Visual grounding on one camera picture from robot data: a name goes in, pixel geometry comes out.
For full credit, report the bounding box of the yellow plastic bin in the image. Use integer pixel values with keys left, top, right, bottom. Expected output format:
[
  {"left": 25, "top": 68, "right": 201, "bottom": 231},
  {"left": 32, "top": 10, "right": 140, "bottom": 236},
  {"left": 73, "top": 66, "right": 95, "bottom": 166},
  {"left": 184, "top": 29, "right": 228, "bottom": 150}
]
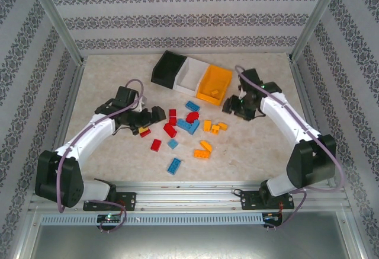
[{"left": 195, "top": 64, "right": 234, "bottom": 107}]

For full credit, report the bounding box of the white plastic bin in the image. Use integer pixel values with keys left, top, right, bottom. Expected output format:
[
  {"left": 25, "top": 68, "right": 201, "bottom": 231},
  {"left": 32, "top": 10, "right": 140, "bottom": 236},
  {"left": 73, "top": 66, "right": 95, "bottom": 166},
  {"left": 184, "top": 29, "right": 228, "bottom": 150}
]
[{"left": 173, "top": 56, "right": 210, "bottom": 96}]

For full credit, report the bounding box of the black plastic bin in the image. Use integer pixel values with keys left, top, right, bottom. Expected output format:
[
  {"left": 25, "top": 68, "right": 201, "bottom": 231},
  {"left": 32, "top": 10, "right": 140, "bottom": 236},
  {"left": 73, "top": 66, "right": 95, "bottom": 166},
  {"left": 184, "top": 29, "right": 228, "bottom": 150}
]
[{"left": 150, "top": 50, "right": 188, "bottom": 89}]

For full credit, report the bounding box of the grey metal sheet tray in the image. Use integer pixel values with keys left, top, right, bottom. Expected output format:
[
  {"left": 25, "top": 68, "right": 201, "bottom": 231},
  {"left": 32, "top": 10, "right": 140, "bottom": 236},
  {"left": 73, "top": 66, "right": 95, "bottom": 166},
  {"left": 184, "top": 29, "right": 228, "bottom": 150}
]
[{"left": 28, "top": 210, "right": 364, "bottom": 259}]

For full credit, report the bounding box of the aluminium side rail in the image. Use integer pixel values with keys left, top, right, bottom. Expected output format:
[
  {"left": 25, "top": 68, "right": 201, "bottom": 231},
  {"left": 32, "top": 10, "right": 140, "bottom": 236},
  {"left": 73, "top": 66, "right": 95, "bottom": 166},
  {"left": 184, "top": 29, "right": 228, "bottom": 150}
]
[
  {"left": 288, "top": 59, "right": 337, "bottom": 187},
  {"left": 41, "top": 62, "right": 86, "bottom": 190}
]

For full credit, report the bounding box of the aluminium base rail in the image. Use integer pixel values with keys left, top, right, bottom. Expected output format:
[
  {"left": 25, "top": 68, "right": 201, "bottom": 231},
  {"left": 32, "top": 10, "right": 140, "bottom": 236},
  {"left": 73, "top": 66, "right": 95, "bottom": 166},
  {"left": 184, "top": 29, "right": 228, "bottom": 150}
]
[{"left": 28, "top": 180, "right": 350, "bottom": 212}]

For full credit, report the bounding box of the grey slotted cable duct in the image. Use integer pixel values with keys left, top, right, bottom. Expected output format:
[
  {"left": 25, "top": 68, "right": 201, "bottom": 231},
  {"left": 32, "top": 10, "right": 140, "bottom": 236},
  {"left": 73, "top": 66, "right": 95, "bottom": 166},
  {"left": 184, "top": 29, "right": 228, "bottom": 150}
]
[{"left": 40, "top": 213, "right": 265, "bottom": 226}]

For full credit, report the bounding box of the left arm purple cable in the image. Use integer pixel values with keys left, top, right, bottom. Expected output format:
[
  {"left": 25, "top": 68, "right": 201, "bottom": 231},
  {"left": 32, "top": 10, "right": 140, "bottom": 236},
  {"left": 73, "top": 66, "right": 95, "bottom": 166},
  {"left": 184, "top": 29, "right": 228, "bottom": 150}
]
[{"left": 56, "top": 78, "right": 146, "bottom": 233}]

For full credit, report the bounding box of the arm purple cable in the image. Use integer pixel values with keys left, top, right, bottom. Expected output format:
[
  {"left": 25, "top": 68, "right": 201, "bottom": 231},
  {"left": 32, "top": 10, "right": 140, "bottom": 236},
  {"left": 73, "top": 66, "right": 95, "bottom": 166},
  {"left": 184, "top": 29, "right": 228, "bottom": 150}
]
[
  {"left": 235, "top": 65, "right": 346, "bottom": 230},
  {"left": 56, "top": 78, "right": 146, "bottom": 233}
]

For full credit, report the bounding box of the aluminium frame post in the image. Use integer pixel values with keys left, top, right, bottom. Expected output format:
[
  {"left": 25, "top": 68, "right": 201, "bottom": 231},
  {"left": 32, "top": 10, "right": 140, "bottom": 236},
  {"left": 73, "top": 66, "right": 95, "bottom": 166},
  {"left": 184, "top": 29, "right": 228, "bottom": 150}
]
[
  {"left": 291, "top": 0, "right": 346, "bottom": 61},
  {"left": 25, "top": 0, "right": 85, "bottom": 64}
]

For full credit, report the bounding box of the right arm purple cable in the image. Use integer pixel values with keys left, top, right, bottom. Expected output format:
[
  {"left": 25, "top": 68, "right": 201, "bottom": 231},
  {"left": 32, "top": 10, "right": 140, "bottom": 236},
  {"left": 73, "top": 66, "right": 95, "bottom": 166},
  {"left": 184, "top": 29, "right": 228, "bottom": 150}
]
[{"left": 235, "top": 65, "right": 346, "bottom": 230}]

